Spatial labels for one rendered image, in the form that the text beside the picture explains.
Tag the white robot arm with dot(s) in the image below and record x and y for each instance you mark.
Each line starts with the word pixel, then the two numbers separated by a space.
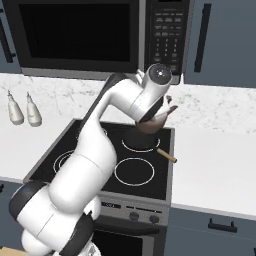
pixel 83 166

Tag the black glass-top stove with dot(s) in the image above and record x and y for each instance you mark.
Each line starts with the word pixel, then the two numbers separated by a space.
pixel 140 186

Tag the round black stove knob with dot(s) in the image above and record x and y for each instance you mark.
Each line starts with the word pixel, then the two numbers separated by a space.
pixel 134 216
pixel 154 219

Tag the black and silver microwave oven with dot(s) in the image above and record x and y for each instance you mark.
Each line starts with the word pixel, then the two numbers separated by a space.
pixel 80 33

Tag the black oven door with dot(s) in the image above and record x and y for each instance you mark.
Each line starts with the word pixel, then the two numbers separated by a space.
pixel 120 245

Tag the grey-blue drawer front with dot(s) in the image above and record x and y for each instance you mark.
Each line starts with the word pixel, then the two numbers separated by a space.
pixel 200 240

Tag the grey-blue cupboard door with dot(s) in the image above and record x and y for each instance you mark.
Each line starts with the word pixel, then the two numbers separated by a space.
pixel 5 65
pixel 233 43

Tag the grey-blue base cupboard front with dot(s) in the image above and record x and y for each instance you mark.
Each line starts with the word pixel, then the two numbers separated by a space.
pixel 6 213

